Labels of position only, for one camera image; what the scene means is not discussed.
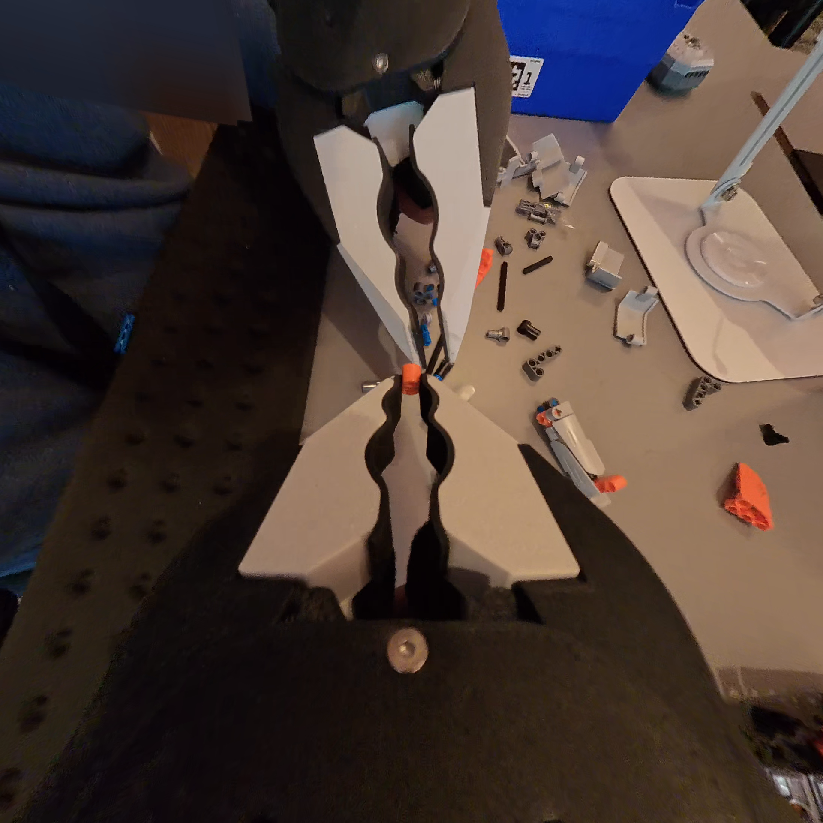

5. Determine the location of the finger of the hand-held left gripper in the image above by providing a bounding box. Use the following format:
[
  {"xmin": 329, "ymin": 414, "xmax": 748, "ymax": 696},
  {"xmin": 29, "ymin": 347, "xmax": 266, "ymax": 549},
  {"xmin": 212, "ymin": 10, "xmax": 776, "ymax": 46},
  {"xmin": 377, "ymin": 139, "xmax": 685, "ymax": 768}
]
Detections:
[
  {"xmin": 409, "ymin": 90, "xmax": 483, "ymax": 376},
  {"xmin": 315, "ymin": 126, "xmax": 423, "ymax": 363}
]

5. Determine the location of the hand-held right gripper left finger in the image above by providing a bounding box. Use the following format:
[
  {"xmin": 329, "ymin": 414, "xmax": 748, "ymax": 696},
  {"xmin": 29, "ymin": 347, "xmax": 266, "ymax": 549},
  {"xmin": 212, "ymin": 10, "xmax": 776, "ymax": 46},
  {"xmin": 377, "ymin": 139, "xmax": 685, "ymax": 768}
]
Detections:
[{"xmin": 240, "ymin": 382, "xmax": 412, "ymax": 605}]

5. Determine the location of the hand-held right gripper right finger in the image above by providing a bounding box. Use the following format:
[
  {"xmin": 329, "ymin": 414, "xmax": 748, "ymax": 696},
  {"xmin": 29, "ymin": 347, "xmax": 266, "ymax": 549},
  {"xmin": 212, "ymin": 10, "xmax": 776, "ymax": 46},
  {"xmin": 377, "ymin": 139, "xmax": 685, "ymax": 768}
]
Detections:
[{"xmin": 415, "ymin": 380, "xmax": 580, "ymax": 599}]

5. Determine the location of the blue plastic bin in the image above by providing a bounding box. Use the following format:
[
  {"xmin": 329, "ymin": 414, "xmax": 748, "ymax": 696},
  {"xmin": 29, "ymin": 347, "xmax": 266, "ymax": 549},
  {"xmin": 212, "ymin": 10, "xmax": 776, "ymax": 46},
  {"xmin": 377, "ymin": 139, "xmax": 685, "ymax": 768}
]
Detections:
[{"xmin": 496, "ymin": 0, "xmax": 702, "ymax": 123}]

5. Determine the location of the white orange assembled part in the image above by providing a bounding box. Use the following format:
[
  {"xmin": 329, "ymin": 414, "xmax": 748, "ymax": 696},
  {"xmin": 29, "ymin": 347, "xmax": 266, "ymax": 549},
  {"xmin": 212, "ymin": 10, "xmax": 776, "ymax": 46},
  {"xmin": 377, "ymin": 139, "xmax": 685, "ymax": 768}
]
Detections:
[{"xmin": 535, "ymin": 399, "xmax": 627, "ymax": 496}]

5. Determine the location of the dark grey bent beam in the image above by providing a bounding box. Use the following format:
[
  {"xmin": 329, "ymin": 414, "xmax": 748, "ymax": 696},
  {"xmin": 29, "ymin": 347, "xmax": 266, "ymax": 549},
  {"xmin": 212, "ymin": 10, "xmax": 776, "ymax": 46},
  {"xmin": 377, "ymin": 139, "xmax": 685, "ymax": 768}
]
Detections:
[{"xmin": 523, "ymin": 348, "xmax": 563, "ymax": 383}]

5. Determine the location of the white book stand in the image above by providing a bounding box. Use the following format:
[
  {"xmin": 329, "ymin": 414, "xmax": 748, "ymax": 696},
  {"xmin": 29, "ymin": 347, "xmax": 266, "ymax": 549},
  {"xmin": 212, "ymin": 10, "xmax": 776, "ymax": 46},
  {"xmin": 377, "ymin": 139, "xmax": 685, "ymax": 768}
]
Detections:
[{"xmin": 609, "ymin": 52, "xmax": 823, "ymax": 383}]

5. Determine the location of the small grey blue device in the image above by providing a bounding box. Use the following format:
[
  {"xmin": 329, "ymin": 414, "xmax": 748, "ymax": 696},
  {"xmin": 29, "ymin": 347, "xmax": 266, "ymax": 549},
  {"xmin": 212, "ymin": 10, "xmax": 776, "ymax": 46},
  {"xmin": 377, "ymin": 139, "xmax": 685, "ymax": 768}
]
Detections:
[{"xmin": 650, "ymin": 35, "xmax": 716, "ymax": 93}]

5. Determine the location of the dark blue cloth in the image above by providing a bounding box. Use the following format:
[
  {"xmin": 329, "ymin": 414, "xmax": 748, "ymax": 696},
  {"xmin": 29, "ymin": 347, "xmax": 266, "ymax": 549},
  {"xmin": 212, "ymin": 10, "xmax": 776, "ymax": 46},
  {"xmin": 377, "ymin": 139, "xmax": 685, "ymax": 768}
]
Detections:
[{"xmin": 0, "ymin": 78, "xmax": 194, "ymax": 605}]

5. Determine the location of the light grey bracket piece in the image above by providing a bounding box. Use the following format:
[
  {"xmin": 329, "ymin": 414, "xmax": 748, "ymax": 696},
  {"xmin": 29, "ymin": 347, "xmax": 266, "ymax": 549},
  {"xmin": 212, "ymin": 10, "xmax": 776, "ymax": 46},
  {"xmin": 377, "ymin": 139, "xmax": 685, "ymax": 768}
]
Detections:
[
  {"xmin": 615, "ymin": 286, "xmax": 659, "ymax": 348},
  {"xmin": 586, "ymin": 243, "xmax": 626, "ymax": 290}
]

